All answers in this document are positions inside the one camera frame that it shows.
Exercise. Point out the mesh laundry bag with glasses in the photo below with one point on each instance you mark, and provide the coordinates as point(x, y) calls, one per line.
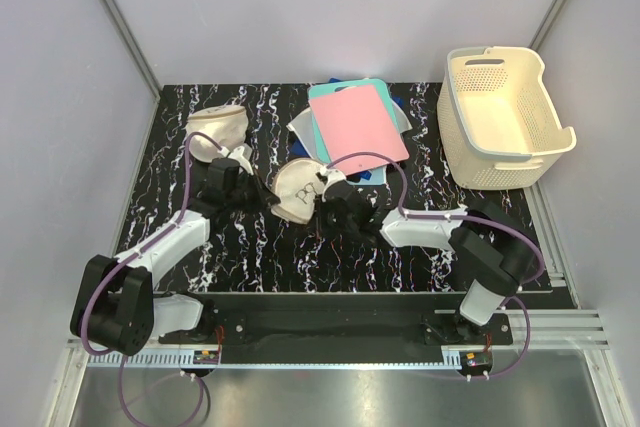
point(297, 185)

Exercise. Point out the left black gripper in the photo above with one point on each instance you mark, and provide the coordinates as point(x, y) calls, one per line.
point(263, 196)

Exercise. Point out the cream plastic laundry basket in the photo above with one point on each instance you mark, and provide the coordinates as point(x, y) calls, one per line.
point(498, 126)

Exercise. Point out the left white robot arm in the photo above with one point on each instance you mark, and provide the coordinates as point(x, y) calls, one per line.
point(117, 308)

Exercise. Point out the dark blue board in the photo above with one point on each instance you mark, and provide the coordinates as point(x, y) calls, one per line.
point(309, 143)

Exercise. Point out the left aluminium frame post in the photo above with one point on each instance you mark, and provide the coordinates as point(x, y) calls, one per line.
point(132, 46)

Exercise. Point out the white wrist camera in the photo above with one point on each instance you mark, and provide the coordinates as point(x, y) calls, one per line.
point(329, 177)
point(242, 155)

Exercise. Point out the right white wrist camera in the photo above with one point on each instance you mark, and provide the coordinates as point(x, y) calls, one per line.
point(329, 177)

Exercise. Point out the light blue board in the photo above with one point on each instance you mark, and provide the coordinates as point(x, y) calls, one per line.
point(374, 177)

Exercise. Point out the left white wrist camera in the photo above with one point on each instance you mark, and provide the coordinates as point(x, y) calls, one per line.
point(242, 155)

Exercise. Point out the white slotted cable duct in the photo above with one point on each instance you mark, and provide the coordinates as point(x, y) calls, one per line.
point(236, 358)

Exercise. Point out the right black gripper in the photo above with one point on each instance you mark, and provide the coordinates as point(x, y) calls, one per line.
point(321, 218)

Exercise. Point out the teal plastic board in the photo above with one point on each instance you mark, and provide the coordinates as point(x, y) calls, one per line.
point(335, 86)

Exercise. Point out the pink plastic board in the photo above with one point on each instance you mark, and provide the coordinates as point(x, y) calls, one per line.
point(358, 130)

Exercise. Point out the far mesh laundry bag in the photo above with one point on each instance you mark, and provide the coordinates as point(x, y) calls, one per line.
point(225, 124)

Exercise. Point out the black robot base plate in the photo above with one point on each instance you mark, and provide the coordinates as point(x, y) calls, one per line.
point(421, 302)

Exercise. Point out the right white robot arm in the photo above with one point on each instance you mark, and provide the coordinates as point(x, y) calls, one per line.
point(485, 240)

